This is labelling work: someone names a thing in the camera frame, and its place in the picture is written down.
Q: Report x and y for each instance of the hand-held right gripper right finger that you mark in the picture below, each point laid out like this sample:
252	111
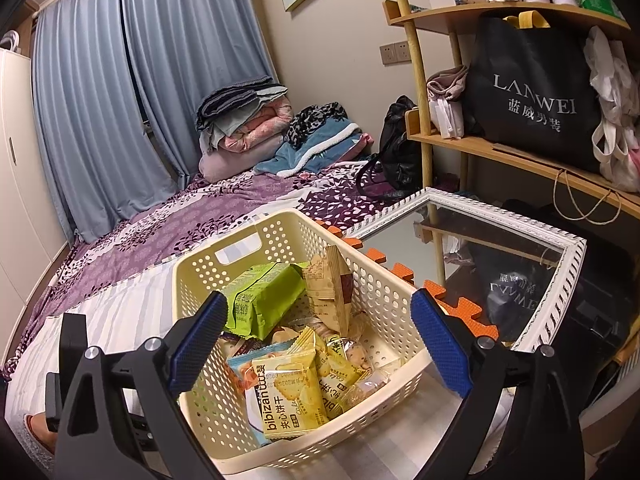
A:
442	345

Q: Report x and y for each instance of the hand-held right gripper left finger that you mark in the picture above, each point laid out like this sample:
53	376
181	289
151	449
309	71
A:
197	345

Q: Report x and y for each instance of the blue coconut snack packet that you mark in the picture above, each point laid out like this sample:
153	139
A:
240	375

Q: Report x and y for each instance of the red-brown snack packet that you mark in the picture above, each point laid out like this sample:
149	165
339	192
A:
250	345

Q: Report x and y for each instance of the large green biscuit packet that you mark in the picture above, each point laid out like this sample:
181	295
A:
260	300

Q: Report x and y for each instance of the cream perforated plastic basket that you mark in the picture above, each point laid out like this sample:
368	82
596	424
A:
380	290

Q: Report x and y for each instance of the yellow sesame snack packet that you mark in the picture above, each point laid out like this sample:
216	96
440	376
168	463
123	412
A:
340	365

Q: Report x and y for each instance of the yellow sandwich biscuit packet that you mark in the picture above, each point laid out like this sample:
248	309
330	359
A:
290	395

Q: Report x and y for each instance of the tan snack packet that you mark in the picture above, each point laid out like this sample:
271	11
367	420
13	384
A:
327	290

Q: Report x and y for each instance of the person's left hand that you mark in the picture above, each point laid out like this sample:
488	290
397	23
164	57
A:
42	432

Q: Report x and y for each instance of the orange foam puzzle mat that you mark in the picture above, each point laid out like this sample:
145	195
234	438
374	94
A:
470	317

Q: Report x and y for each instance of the white framed mirror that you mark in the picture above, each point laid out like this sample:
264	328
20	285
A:
480	240

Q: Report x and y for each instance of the purple floral bedsheet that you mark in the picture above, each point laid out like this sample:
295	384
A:
175	220

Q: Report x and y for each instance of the white wardrobe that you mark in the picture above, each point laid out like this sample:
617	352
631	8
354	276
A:
25	185

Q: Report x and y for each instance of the lavender pillow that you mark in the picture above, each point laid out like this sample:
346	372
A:
235	165

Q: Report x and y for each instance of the black leather handbag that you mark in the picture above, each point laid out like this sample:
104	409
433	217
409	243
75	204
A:
397	150

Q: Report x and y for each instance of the wooden shelf rack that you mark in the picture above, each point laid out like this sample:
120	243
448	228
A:
480	142

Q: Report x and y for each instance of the grey-green folded cloth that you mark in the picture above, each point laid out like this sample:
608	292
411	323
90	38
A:
222	135

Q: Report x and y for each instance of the pink folded quilt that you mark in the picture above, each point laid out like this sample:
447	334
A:
260	127

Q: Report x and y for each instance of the white folded cloth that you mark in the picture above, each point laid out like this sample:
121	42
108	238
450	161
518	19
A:
446	117

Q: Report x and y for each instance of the blue fleece blanket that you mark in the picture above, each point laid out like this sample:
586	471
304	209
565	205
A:
320	152

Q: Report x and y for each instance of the blue curtain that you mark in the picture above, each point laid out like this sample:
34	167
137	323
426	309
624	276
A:
100	110
200	35

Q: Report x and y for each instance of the dark striped folded blanket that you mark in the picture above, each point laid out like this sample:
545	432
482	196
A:
232	100

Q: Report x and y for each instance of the leopard print scarf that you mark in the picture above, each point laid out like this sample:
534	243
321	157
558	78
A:
312	122

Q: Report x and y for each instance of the pink folded clothing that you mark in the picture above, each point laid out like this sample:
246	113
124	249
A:
447	82

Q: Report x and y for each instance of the black tote bag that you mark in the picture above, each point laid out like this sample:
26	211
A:
530	95

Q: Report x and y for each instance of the pink plastic bag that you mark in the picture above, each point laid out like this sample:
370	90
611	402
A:
632	160

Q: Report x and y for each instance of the white cloth tote bags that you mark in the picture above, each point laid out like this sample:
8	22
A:
612	100

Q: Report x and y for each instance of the small white box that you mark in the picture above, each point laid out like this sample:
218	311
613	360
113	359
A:
442	1

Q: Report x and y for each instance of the beige wall socket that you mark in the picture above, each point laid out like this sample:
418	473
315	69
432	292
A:
396	52

